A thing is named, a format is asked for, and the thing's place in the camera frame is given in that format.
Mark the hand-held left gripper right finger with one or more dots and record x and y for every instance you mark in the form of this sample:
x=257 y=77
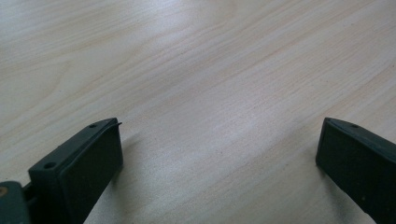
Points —
x=358 y=165

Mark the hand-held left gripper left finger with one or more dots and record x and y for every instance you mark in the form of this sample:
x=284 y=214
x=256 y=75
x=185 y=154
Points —
x=81 y=174

